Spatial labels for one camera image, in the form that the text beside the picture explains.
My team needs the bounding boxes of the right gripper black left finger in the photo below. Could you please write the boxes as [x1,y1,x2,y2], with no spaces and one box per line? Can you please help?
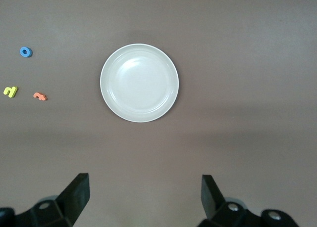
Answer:
[15,173,90,227]

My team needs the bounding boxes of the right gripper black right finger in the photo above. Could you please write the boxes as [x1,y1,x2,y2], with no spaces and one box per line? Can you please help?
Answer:
[197,175,263,227]

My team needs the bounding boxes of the yellow foam letter h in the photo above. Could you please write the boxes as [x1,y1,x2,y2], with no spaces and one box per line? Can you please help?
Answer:
[3,86,18,98]

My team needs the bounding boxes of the blue foam letter o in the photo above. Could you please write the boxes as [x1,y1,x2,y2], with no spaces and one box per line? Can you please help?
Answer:
[19,46,33,58]

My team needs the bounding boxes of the beige round plate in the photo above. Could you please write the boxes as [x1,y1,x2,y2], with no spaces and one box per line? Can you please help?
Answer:
[100,43,180,123]

